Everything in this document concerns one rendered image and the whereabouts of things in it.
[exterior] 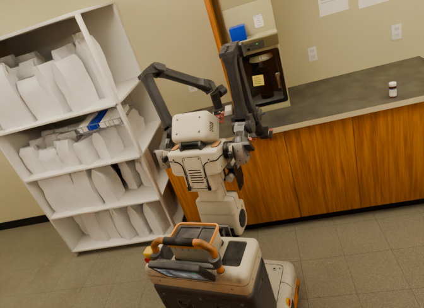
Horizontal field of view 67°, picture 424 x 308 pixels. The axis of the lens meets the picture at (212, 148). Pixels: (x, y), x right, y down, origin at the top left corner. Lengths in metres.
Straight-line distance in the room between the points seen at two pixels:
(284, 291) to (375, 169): 1.09
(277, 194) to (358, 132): 0.73
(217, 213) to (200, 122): 0.53
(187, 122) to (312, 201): 1.39
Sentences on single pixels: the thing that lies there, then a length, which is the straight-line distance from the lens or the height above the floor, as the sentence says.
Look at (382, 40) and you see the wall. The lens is 2.96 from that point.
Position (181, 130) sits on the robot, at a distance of 1.58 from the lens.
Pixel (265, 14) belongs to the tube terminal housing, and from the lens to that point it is 2.30.
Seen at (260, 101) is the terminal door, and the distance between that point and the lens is 2.44.
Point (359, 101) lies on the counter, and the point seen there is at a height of 0.94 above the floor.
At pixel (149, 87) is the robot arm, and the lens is 1.83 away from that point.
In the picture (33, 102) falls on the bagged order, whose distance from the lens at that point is 2.74.
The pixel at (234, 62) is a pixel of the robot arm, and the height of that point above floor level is 1.55.
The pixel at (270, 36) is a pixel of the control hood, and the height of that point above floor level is 1.49.
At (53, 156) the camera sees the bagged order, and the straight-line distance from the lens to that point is 2.90.
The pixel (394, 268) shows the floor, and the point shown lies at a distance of 2.50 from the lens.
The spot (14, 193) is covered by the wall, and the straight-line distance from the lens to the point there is 4.36.
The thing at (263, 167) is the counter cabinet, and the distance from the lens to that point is 2.40.
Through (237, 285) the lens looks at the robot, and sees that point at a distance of 1.50.
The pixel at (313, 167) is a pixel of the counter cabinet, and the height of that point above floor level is 0.55.
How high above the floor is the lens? 1.92
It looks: 27 degrees down
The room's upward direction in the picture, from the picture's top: 19 degrees counter-clockwise
